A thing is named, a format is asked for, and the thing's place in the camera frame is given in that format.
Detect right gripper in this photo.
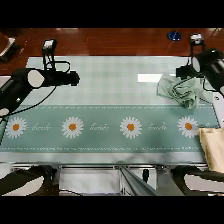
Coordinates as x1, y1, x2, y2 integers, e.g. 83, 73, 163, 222
175, 64, 198, 80

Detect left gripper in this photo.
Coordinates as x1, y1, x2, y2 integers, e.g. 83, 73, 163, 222
52, 70, 81, 87

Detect pale green garment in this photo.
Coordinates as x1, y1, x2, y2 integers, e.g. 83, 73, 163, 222
156, 72, 210, 110

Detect blue round disc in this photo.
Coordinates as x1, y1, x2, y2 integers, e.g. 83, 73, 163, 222
167, 30, 182, 42

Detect beige garment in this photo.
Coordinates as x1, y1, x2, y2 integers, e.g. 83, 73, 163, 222
198, 127, 224, 175

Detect black cable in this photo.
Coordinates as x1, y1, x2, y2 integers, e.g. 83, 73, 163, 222
44, 59, 72, 75
0, 85, 58, 123

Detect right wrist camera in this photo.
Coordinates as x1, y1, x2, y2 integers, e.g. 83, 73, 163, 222
189, 32, 205, 57

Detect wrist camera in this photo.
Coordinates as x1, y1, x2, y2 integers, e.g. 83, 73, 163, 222
41, 38, 58, 71
189, 32, 205, 57

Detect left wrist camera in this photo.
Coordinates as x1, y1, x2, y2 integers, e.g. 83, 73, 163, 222
41, 38, 58, 71

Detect silver frame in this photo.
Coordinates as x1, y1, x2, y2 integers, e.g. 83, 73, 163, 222
0, 91, 224, 197

